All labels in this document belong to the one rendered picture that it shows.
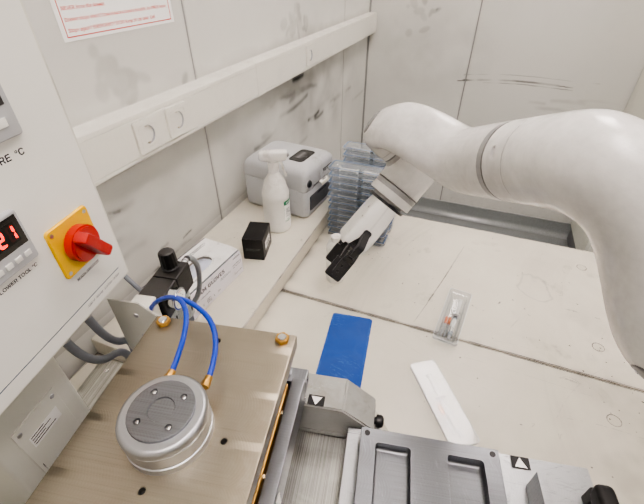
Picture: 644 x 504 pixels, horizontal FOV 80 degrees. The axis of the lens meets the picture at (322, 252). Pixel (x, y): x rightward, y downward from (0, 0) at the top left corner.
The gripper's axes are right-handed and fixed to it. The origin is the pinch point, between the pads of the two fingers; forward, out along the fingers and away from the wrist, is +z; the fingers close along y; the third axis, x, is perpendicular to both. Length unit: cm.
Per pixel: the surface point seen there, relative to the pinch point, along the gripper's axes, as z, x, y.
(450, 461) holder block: 3.3, 20.1, 31.8
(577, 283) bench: -30, 62, -31
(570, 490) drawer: -3.4, 32.2, 33.6
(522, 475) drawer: -0.8, 27.9, 32.2
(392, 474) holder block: 8.2, 14.9, 33.2
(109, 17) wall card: -10, -63, -12
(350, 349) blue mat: 15.7, 17.2, -9.2
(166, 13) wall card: -17, -61, -27
